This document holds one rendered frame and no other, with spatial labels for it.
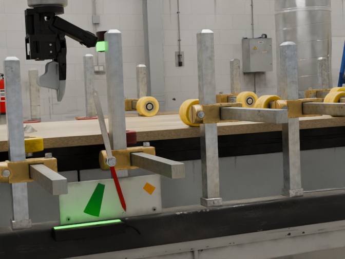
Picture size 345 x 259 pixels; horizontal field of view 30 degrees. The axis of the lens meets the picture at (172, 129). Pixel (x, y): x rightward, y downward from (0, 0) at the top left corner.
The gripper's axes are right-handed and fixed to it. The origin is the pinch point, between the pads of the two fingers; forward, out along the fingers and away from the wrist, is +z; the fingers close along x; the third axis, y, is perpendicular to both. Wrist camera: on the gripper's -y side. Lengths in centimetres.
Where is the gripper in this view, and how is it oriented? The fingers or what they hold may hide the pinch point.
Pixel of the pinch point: (61, 95)
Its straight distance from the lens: 150.6
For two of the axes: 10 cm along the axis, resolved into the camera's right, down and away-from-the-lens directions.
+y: -9.3, 0.7, -3.5
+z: 0.4, 10.0, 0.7
